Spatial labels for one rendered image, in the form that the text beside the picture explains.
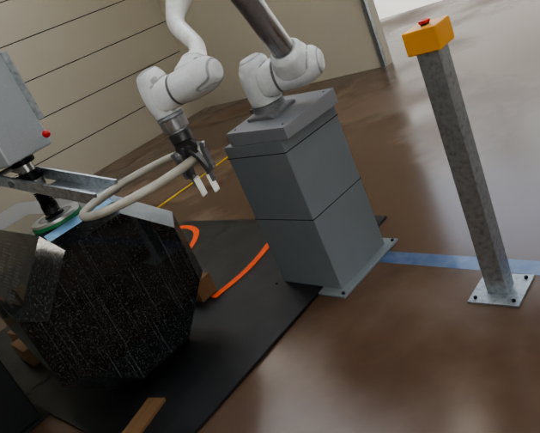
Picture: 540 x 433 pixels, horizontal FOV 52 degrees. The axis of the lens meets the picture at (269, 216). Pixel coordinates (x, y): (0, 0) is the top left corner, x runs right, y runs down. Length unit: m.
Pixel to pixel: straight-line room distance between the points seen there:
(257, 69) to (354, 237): 0.92
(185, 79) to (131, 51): 7.35
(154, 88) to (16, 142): 0.80
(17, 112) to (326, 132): 1.31
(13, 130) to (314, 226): 1.32
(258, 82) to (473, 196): 1.04
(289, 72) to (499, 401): 1.49
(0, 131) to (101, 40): 6.55
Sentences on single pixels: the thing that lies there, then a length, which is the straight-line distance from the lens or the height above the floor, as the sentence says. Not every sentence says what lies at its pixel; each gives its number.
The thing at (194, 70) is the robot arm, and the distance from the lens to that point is 1.71.
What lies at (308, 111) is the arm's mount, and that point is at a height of 0.85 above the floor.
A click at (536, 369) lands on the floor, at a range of 2.05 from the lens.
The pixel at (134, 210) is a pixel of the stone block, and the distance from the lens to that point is 2.59.
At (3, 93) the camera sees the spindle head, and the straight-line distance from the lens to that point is 2.43.
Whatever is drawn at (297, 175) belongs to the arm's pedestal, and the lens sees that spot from 2.45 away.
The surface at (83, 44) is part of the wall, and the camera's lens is 8.72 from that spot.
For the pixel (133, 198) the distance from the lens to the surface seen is 1.77.
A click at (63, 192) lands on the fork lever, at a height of 1.01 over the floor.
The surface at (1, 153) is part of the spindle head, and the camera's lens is 2.38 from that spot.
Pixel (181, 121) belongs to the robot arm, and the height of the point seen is 1.12.
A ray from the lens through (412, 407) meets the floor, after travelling 2.02.
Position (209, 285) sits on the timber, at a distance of 3.16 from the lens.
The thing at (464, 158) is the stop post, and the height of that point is 0.60.
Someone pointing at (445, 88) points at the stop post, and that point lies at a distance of 1.99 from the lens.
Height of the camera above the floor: 1.39
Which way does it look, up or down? 21 degrees down
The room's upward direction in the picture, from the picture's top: 24 degrees counter-clockwise
